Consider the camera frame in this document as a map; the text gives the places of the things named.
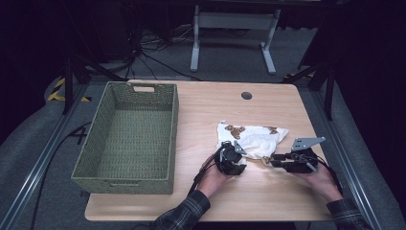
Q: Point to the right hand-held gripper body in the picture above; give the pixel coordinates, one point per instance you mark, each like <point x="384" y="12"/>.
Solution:
<point x="300" y="163"/>

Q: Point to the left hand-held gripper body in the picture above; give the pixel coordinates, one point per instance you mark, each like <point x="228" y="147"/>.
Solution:
<point x="228" y="159"/>

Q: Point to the white towel with brown bears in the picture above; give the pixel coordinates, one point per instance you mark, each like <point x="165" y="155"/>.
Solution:
<point x="258" y="139"/>

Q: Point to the green woven basket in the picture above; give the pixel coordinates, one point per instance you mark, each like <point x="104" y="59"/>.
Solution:
<point x="134" y="137"/>

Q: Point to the person's left hand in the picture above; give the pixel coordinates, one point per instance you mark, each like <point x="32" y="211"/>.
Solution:
<point x="209" y="179"/>

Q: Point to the person's right hand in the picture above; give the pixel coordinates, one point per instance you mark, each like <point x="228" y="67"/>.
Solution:
<point x="325" y="185"/>

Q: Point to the grey round table grommet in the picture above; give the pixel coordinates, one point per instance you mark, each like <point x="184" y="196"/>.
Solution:
<point x="246" y="95"/>

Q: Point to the black metal stand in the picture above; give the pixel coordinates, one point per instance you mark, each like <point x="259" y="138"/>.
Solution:
<point x="68" y="86"/>
<point x="329" y="92"/>

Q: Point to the yellow and black floor tape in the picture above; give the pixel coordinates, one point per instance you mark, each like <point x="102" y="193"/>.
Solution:
<point x="55" y="94"/>

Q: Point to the aluminium floor rail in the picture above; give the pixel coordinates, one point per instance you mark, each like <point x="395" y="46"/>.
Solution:
<point x="35" y="174"/>
<point x="348" y="159"/>

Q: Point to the grey metal desk frame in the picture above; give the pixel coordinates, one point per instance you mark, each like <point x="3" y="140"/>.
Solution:
<point x="234" y="20"/>

